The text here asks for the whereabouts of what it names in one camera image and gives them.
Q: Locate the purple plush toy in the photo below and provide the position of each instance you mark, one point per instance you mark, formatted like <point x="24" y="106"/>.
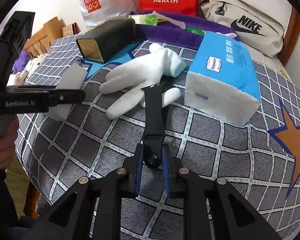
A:
<point x="21" y="62"/>

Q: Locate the light green wipes pack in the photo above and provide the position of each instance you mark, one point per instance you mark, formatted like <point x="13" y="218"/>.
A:
<point x="145" y="19"/>

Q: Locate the beige Nike bag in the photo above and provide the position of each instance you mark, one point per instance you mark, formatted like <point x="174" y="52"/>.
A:
<point x="253" y="27"/>

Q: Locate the purple towel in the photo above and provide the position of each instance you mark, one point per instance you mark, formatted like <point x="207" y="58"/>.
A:
<point x="165" y="32"/>

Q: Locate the blue tissue pack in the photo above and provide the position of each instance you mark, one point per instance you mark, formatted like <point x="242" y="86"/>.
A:
<point x="222" y="81"/>

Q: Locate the person's left hand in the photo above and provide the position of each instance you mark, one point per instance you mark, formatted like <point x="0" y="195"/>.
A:
<point x="7" y="143"/>

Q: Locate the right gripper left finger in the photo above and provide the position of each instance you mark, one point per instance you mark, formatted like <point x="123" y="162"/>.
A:
<point x="92" y="208"/>

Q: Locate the green snack packet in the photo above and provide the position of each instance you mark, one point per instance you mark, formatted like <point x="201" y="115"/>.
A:
<point x="196" y="31"/>

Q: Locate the small patterned box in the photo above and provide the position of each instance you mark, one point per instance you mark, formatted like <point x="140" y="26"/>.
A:
<point x="70" y="30"/>

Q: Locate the wooden headboard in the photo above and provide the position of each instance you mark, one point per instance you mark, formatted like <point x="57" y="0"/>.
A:
<point x="40" y="42"/>

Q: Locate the dark green tea tin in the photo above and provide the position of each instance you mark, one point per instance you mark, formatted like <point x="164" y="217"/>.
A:
<point x="102" y="42"/>

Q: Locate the white gloves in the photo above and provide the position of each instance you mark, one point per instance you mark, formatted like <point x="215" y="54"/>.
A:
<point x="140" y="72"/>

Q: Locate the white foam sponge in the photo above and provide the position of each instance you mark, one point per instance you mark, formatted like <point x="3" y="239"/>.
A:
<point x="72" y="79"/>

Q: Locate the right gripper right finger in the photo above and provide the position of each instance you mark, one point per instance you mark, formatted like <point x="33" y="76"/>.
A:
<point x="212" y="209"/>

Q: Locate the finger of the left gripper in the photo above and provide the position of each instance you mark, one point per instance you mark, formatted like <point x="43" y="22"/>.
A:
<point x="65" y="96"/>

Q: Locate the white spotted pillow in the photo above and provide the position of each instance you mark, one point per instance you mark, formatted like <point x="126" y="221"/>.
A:
<point x="30" y="70"/>

